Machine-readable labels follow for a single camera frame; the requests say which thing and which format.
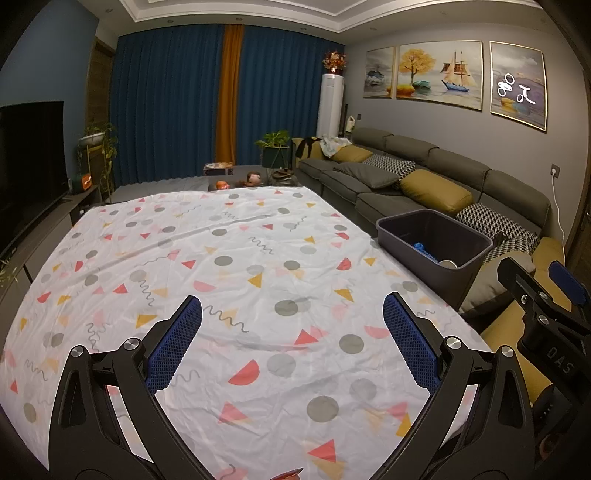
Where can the large yellow cushion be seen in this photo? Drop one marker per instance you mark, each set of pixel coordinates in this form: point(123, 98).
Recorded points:
point(436, 191)

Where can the small landscape painting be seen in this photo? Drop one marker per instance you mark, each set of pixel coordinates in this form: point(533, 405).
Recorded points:
point(379, 74)

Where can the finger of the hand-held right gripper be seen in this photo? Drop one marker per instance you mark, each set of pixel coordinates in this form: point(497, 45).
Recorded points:
point(567, 282)
point(526, 290)

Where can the white cloth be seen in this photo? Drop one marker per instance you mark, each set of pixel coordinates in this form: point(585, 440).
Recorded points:
point(333, 144)

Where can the white patterned tablecloth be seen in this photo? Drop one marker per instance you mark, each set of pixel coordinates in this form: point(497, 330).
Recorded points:
point(258, 240)

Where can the white floor air conditioner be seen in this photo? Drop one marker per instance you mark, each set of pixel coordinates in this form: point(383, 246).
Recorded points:
point(330, 106)

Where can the trailing plant on stand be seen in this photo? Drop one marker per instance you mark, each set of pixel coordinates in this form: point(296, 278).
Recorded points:
point(94, 137)

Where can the small yellow cushion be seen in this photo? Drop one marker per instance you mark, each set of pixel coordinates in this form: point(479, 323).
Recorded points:
point(353, 154)

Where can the wall socket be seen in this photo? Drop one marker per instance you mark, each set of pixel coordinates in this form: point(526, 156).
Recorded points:
point(555, 170)

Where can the grey sky painting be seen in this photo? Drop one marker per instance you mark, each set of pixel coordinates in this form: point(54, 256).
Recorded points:
point(517, 83)

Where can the orange curtain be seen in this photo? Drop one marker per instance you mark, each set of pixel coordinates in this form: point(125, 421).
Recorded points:
point(229, 92)

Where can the sailboat and tree painting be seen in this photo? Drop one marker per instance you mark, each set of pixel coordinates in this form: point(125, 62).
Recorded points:
point(438, 74)

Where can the orange toy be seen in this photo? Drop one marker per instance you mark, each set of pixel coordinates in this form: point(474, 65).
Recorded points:
point(221, 184)

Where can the grey television cabinet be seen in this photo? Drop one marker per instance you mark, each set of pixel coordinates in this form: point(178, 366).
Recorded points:
point(69, 207)

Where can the black television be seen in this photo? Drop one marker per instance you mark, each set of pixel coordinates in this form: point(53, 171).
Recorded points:
point(27, 170)

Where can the red gold paper can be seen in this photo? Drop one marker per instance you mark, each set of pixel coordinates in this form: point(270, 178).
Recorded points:
point(447, 264)

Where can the small orange device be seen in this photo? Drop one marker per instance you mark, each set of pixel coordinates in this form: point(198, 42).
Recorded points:
point(82, 183)

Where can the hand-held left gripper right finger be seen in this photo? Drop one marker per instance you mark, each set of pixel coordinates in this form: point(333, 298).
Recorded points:
point(411, 346)

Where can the black garment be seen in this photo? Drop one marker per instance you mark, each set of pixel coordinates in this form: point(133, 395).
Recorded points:
point(304, 146)

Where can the pink toy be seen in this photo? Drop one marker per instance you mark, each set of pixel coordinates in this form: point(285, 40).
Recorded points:
point(253, 178)

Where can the blue curtain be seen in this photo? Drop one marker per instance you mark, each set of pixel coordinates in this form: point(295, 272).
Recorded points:
point(281, 83)
point(166, 101)

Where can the black white patterned cushion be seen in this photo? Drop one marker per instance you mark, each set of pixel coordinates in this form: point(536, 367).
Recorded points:
point(512, 247)
point(489, 219)
point(392, 164)

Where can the flat printed box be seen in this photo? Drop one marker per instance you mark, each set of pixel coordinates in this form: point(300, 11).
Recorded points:
point(218, 167)

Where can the green potted plant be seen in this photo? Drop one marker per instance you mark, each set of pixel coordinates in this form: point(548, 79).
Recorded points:
point(272, 138)

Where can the flat grey cushion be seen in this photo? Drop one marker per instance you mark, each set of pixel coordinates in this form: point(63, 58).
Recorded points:
point(367, 174)

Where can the grey sectional sofa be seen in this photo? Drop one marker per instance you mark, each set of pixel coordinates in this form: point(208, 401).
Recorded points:
point(457, 159)

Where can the green leaf sprig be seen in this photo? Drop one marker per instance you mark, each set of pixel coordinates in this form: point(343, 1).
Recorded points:
point(7, 273)

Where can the dark round tray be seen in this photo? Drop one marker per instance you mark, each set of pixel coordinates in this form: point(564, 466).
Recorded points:
point(282, 177)

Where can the blue foam net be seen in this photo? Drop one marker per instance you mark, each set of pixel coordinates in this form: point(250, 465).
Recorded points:
point(422, 250)

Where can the dark grey plastic bin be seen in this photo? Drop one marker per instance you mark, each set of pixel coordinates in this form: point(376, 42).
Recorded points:
point(429, 277)

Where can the red gold flower ornament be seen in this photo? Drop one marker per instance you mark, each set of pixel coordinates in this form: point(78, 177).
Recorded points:
point(334, 61)

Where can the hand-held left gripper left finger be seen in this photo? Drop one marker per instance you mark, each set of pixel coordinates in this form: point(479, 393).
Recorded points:
point(173, 346)

